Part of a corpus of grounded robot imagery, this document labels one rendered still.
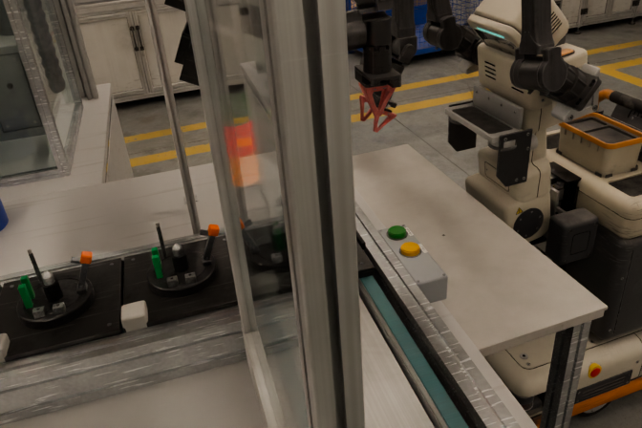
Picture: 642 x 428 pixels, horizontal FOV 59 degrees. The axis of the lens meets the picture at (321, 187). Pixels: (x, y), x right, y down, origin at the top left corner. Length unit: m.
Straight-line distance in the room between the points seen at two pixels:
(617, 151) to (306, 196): 1.69
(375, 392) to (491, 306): 0.37
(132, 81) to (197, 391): 4.24
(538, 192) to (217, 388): 1.08
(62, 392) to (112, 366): 0.10
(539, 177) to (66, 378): 1.29
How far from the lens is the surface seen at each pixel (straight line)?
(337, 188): 0.26
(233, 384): 1.13
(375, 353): 1.07
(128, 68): 5.16
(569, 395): 1.50
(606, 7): 7.01
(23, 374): 1.15
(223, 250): 1.27
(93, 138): 2.33
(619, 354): 2.13
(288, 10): 0.23
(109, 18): 5.05
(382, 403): 1.00
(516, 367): 1.97
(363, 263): 1.18
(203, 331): 1.10
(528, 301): 1.30
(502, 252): 1.43
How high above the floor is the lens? 1.68
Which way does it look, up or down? 29 degrees down
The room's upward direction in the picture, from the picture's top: 4 degrees counter-clockwise
